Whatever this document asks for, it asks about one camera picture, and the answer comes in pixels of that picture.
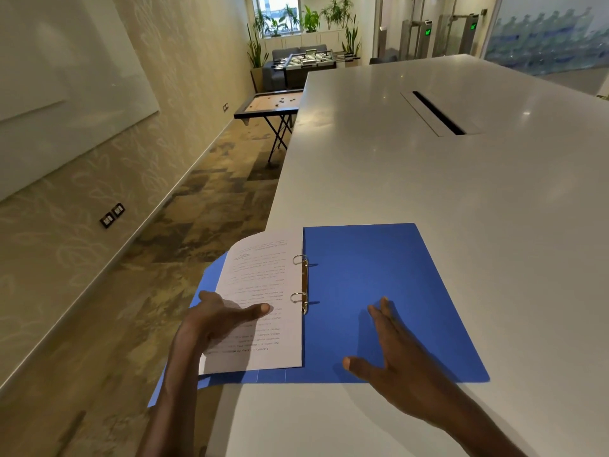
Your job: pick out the person's left hand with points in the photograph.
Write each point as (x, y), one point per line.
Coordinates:
(219, 323)

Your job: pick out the person's right hand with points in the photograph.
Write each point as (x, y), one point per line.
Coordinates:
(404, 371)

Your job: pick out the printed white paper sheets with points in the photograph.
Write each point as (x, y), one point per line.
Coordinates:
(266, 299)

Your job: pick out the blue folder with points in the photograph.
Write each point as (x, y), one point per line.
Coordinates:
(380, 299)

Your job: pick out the black-framed wooden game board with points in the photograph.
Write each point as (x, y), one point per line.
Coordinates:
(271, 103)

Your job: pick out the snake plant in beige pot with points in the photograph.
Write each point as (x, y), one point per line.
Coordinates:
(351, 45)
(257, 61)

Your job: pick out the foosball table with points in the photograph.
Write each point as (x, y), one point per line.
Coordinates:
(309, 64)

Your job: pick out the grey sofa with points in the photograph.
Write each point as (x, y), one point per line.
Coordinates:
(299, 51)

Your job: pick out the dark green windowsill plant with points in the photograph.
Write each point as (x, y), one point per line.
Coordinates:
(260, 22)
(283, 23)

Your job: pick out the dark chair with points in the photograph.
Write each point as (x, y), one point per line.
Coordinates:
(383, 59)

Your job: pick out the bright green leafy plant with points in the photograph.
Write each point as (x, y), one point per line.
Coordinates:
(311, 19)

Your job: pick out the window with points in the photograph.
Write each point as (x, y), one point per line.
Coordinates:
(278, 11)

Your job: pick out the metal turnstile gate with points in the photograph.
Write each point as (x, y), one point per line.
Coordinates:
(464, 35)
(416, 40)

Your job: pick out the feathery palm plant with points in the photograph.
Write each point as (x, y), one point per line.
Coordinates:
(338, 11)

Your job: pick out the stack of water bottles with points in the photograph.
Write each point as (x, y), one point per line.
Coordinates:
(547, 42)

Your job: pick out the white glass wall board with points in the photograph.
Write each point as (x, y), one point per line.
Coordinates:
(62, 90)

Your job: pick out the grey standing post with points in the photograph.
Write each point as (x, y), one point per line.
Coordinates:
(383, 40)

